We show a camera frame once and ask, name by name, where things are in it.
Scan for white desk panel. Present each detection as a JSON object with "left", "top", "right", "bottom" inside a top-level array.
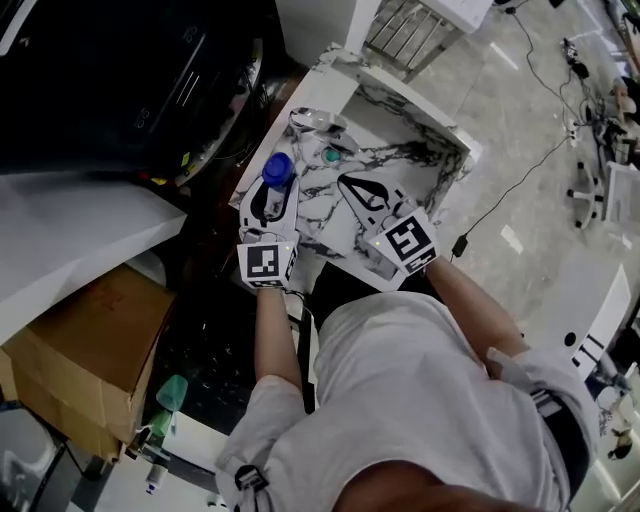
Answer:
[{"left": 564, "top": 264, "right": 634, "bottom": 382}]

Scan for black strap buckle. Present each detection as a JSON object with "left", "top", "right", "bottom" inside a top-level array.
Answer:
[{"left": 233, "top": 463, "right": 272, "bottom": 496}]

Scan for white tube blue cap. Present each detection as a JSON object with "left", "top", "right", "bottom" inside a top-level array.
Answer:
[{"left": 144, "top": 462, "right": 169, "bottom": 496}]

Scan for blue-capped clear bottle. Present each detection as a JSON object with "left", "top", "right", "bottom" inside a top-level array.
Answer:
[{"left": 261, "top": 152, "right": 299, "bottom": 199}]

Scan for white marble sink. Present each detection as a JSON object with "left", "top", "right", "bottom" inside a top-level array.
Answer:
[{"left": 227, "top": 44, "right": 484, "bottom": 294}]

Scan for white power strip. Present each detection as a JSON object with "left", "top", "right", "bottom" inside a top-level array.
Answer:
[{"left": 562, "top": 119, "right": 584, "bottom": 149}]

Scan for chrome faucet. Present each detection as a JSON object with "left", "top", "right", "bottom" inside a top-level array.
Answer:
[{"left": 288, "top": 106, "right": 361, "bottom": 154}]

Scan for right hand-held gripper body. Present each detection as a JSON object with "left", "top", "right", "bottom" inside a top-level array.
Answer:
[{"left": 366, "top": 196, "right": 441, "bottom": 278}]

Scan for dark grey appliance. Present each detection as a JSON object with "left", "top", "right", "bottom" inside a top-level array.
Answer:
[{"left": 0, "top": 404, "right": 101, "bottom": 512}]

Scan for white ceramic sink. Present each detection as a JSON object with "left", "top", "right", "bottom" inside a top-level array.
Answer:
[{"left": 424, "top": 0, "right": 494, "bottom": 34}]

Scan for black floor cable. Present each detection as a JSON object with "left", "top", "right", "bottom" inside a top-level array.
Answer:
[{"left": 462, "top": 4, "right": 581, "bottom": 242}]

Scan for brown cardboard box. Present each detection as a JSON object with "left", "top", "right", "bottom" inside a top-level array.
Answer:
[{"left": 0, "top": 264, "right": 177, "bottom": 461}]

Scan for person's black trousers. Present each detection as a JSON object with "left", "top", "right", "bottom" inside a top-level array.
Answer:
[{"left": 299, "top": 259, "right": 442, "bottom": 416}]

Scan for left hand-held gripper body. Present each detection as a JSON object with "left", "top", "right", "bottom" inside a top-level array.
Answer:
[{"left": 236, "top": 223, "right": 302, "bottom": 292}]

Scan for white office chair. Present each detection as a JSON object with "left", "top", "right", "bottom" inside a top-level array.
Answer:
[{"left": 567, "top": 159, "right": 640, "bottom": 232}]

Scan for person's right forearm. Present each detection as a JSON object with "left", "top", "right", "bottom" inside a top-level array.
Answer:
[{"left": 424, "top": 259, "right": 531, "bottom": 372}]

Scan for white rectangular basin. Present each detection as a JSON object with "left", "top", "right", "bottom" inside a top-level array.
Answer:
[{"left": 164, "top": 412, "right": 241, "bottom": 472}]

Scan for person's grey shirt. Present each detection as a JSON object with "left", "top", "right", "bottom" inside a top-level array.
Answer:
[{"left": 214, "top": 292, "right": 601, "bottom": 512}]

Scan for green cup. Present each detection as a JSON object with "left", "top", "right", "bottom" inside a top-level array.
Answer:
[
  {"left": 155, "top": 374, "right": 190, "bottom": 412},
  {"left": 148, "top": 409, "right": 174, "bottom": 438}
]

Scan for large black machine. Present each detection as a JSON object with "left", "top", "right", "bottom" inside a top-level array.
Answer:
[{"left": 0, "top": 0, "right": 296, "bottom": 189}]

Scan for person's left forearm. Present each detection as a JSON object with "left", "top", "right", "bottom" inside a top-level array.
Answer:
[{"left": 253, "top": 287, "right": 304, "bottom": 389}]

